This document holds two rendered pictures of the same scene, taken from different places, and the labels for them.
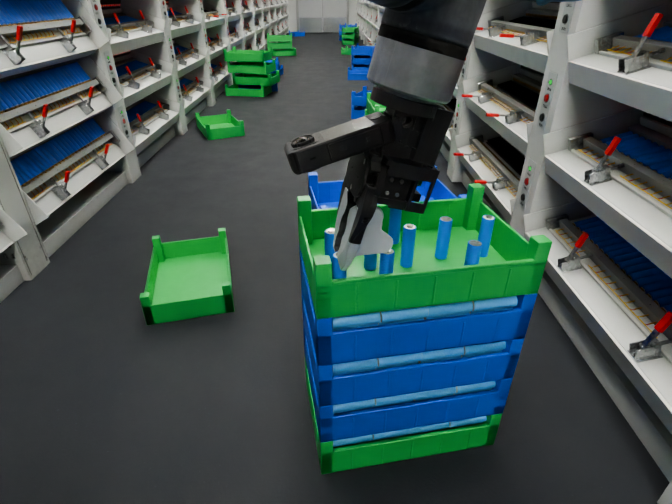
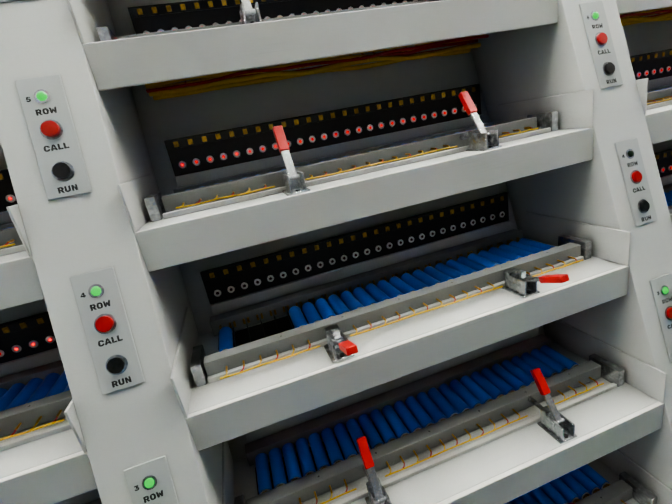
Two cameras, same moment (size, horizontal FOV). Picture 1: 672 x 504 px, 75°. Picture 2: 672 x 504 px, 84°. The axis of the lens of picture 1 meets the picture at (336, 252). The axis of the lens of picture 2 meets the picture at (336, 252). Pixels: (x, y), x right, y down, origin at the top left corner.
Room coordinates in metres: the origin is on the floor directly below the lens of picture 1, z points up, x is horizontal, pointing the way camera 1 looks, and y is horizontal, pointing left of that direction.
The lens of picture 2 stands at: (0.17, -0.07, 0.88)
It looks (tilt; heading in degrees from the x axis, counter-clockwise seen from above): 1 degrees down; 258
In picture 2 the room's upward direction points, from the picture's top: 15 degrees counter-clockwise
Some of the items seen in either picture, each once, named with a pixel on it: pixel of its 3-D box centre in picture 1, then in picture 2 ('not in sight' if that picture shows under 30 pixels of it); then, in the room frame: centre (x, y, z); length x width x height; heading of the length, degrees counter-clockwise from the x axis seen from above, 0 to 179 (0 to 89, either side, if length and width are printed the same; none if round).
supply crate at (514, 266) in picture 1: (409, 241); not in sight; (0.55, -0.11, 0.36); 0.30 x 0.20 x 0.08; 100
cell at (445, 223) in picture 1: (443, 238); not in sight; (0.56, -0.16, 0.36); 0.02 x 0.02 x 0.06
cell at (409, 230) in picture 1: (408, 245); not in sight; (0.54, -0.10, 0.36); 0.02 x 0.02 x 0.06
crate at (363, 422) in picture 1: (397, 363); not in sight; (0.55, -0.11, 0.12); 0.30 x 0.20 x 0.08; 100
